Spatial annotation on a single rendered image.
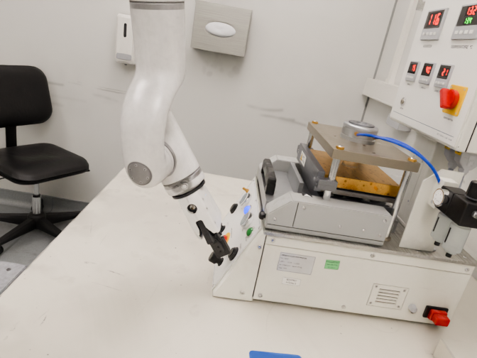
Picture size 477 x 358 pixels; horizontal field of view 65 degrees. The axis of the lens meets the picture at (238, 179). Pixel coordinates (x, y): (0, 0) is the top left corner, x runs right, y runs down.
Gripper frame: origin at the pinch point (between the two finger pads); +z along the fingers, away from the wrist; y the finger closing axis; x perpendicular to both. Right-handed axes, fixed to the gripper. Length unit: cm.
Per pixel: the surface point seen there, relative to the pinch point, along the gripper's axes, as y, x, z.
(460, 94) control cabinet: 0, -56, -10
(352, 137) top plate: 8.9, -36.0, -8.0
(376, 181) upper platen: 2.8, -36.4, 1.2
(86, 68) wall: 161, 65, -61
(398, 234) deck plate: 2.9, -37.1, 15.7
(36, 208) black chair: 128, 122, -4
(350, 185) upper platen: 1.8, -30.9, -0.7
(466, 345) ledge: -14, -38, 33
